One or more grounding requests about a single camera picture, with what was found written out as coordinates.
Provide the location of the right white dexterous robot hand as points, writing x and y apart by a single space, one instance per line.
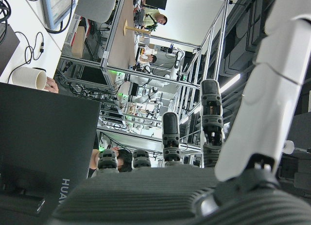
145 198

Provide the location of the bare person hand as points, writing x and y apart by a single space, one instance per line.
52 85

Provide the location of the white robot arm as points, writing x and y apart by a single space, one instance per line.
155 82
174 69

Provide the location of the person in yellow-green shirt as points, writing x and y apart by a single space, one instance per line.
151 16

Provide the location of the person in black t-shirt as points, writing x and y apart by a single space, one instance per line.
125 159

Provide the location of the person in white coat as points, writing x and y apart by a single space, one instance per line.
148 58

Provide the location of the black computer monitor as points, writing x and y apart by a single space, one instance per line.
36 127

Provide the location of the wooden T stand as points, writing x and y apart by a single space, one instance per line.
133 28

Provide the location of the white mug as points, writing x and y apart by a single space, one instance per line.
26 76

